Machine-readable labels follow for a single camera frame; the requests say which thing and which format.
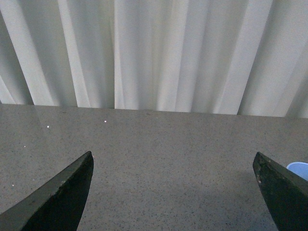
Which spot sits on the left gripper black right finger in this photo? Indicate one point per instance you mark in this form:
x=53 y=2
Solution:
x=284 y=192

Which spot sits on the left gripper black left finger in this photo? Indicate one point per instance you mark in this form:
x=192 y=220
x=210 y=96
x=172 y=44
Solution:
x=57 y=205

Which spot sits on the blue cup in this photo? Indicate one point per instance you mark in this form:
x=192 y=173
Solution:
x=299 y=168

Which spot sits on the white curtain left panel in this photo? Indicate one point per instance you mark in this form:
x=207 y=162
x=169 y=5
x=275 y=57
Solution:
x=237 y=57

